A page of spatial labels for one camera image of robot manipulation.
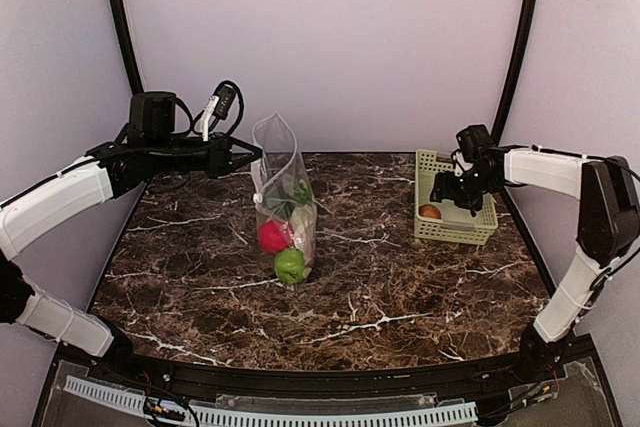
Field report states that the brown potato toy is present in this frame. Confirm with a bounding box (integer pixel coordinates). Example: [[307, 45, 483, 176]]
[[418, 204, 442, 219]]

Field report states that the clear zip top bag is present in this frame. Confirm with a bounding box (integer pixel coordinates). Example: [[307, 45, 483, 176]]
[[250, 113, 318, 285]]

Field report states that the red pepper toy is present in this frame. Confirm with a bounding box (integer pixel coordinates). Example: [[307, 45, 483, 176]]
[[258, 219, 293, 254]]

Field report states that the green apple toy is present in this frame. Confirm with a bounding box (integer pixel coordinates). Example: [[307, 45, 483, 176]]
[[274, 248, 306, 284]]

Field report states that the dark green pepper toy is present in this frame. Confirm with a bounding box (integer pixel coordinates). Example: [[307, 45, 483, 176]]
[[263, 190, 296, 219]]

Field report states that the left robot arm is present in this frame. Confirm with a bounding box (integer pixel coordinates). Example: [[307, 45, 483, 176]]
[[1, 80, 262, 358]]

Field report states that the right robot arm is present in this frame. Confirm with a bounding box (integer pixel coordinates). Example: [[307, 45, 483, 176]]
[[430, 124, 639, 382]]

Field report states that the green plastic basket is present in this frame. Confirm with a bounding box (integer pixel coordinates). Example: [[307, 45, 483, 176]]
[[414, 149, 498, 245]]

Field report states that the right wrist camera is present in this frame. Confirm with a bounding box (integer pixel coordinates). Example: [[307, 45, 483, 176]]
[[451, 124, 494, 173]]

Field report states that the black front table rail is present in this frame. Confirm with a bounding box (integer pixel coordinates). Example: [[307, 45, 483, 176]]
[[58, 347, 557, 402]]

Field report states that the right black corner post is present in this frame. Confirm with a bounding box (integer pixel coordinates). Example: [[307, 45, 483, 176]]
[[491, 0, 537, 143]]

